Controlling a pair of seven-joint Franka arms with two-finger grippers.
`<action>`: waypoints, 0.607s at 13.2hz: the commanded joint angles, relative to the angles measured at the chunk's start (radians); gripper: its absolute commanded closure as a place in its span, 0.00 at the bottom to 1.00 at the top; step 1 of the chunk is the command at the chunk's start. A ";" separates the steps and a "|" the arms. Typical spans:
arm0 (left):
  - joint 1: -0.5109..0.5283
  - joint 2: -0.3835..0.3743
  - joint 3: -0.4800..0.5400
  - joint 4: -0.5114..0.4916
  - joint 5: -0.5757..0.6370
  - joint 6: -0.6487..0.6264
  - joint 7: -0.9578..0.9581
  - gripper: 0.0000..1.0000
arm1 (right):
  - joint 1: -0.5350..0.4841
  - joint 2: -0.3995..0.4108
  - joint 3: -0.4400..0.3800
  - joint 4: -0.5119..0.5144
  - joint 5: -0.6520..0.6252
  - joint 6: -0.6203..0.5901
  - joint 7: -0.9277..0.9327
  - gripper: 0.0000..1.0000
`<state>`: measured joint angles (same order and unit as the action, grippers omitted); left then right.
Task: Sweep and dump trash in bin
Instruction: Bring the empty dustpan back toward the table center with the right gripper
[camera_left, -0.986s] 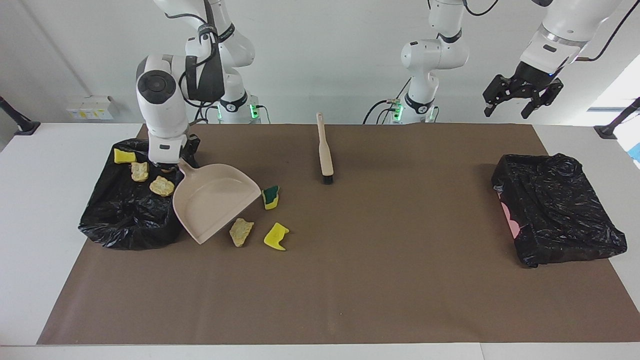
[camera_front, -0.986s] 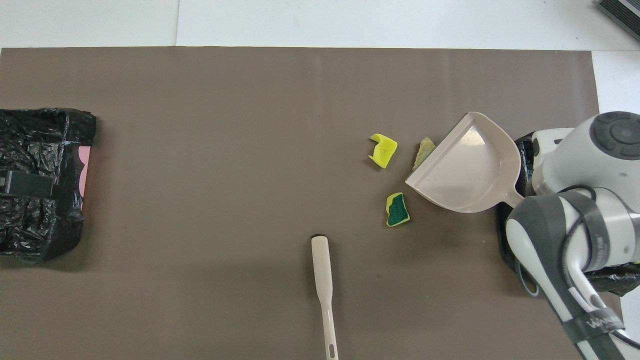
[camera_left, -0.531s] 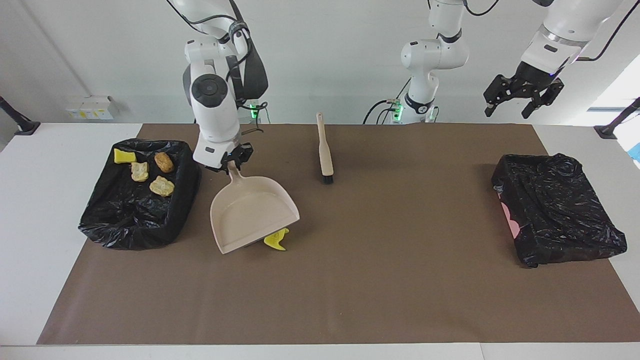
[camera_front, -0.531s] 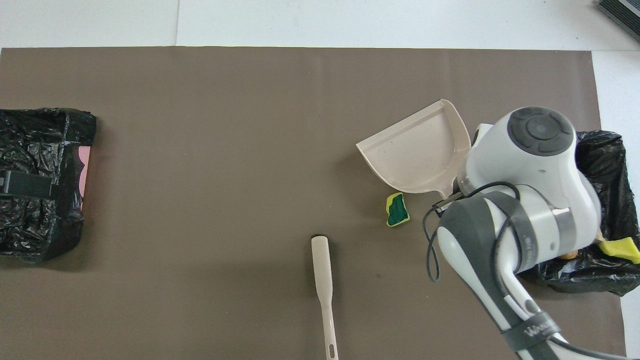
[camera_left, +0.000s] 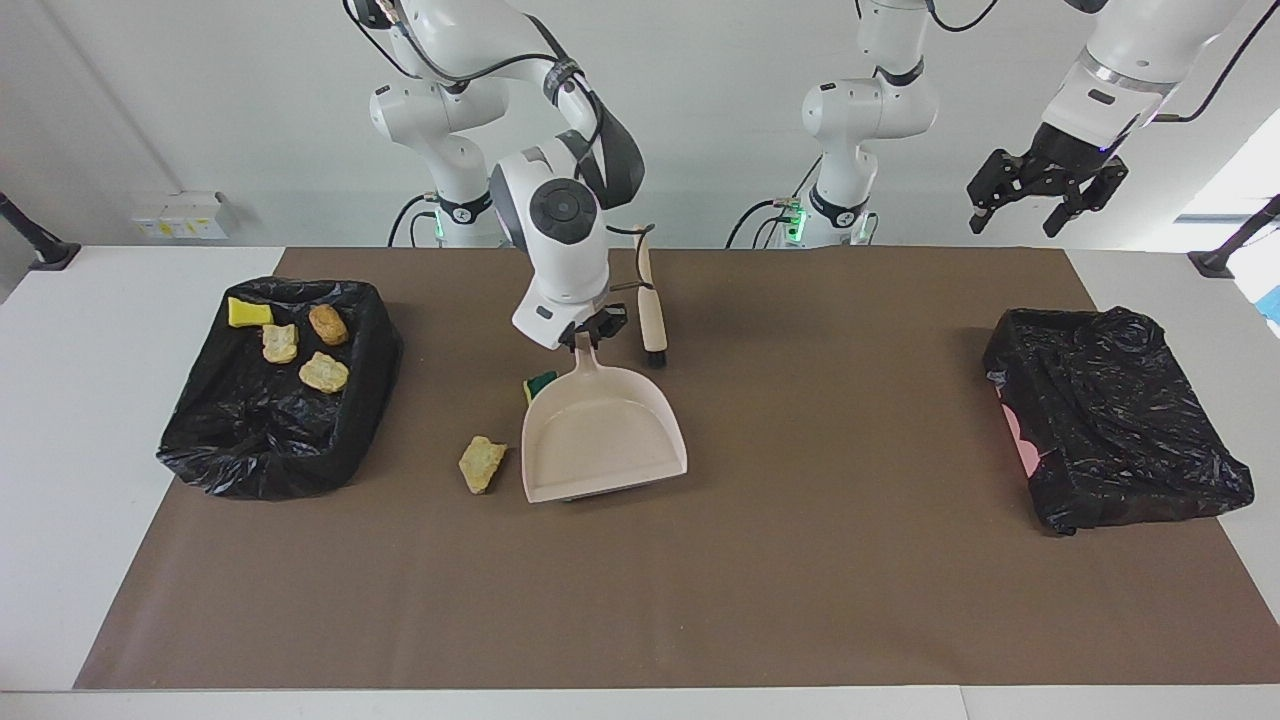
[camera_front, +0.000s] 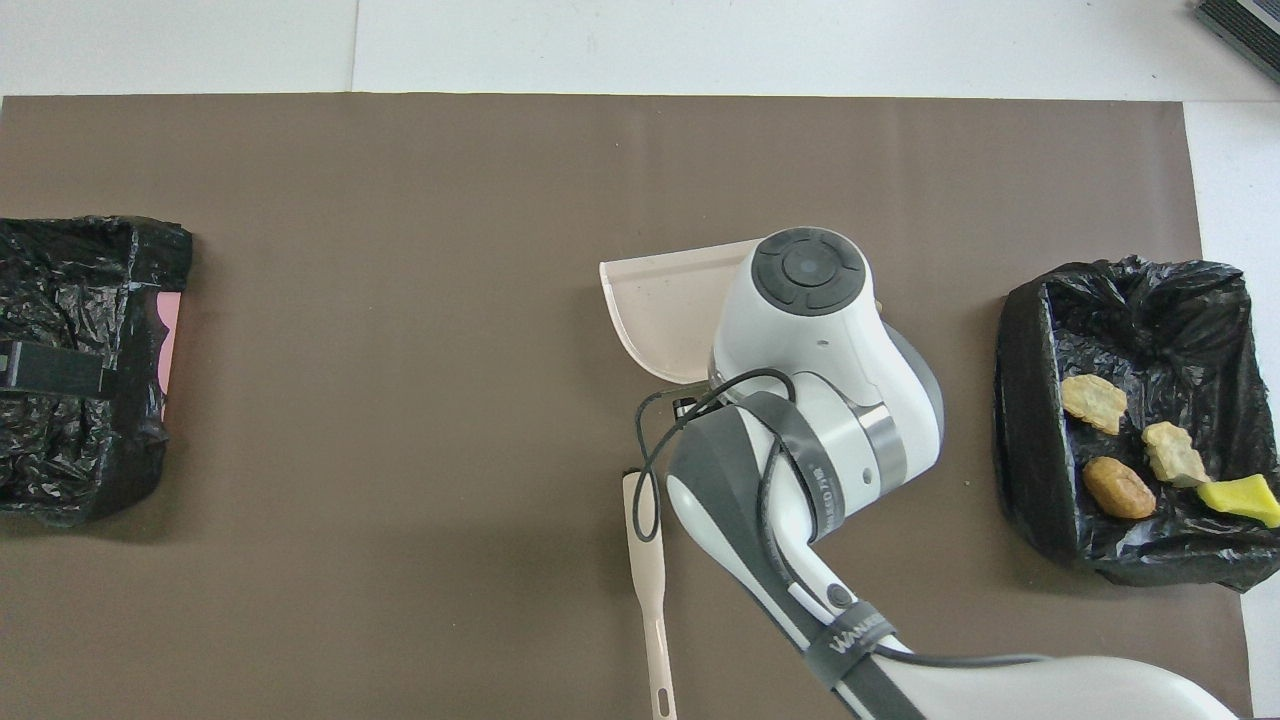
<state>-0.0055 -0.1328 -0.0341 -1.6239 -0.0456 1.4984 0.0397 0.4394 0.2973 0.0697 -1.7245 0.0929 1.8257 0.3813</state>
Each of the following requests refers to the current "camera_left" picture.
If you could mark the brown paper table mat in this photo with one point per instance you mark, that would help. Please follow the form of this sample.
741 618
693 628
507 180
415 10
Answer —
640 600

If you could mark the orange-brown sponge chunk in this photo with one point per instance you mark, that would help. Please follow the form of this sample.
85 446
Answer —
328 325

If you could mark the green and yellow sponge piece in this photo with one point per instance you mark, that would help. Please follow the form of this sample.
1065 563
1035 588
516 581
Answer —
540 383

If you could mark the white wall socket box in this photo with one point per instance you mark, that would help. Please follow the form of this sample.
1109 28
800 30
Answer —
180 218

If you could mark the black camera stand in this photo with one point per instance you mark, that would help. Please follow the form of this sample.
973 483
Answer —
55 257
1213 263

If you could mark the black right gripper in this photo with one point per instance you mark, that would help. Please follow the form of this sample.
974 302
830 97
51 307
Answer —
603 320

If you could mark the beige plastic dustpan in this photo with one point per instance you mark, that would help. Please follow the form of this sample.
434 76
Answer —
600 440

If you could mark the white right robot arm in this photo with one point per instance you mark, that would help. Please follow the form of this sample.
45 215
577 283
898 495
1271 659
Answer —
560 265

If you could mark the black bag-lined pink bin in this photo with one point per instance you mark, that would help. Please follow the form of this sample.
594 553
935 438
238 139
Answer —
1110 420

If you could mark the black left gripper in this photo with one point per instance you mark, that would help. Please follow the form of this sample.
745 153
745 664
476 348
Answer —
1070 155

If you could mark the beige brush with black bristles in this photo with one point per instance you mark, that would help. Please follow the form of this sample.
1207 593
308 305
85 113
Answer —
653 320

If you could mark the blue object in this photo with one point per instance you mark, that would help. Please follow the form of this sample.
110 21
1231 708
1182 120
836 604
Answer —
1274 303

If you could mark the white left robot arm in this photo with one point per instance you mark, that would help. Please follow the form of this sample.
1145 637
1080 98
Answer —
870 110

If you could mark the beige sponge chunk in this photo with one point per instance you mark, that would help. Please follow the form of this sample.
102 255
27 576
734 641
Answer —
482 463
280 344
324 372

